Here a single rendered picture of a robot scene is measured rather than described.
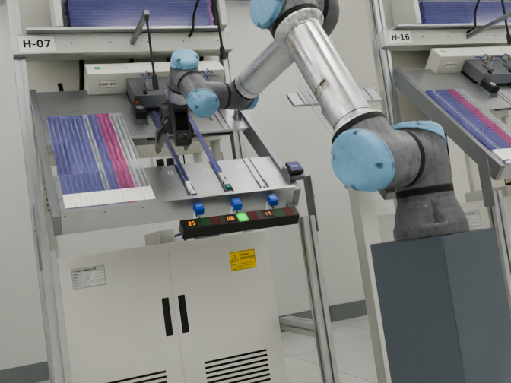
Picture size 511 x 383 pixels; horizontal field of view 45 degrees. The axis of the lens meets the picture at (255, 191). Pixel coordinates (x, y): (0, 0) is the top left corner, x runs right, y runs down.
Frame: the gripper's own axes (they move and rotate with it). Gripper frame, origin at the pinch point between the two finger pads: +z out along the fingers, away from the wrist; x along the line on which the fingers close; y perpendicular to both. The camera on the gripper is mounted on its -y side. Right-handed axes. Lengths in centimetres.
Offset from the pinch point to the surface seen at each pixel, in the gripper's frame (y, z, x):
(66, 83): 54, 18, 24
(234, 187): -20.2, -4.5, -13.3
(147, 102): 27.0, 4.6, 1.4
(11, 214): 98, 147, 49
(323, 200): 87, 155, -140
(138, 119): 18.5, 3.7, 6.3
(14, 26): 62, -1, 40
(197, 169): -9.9, -1.8, -5.1
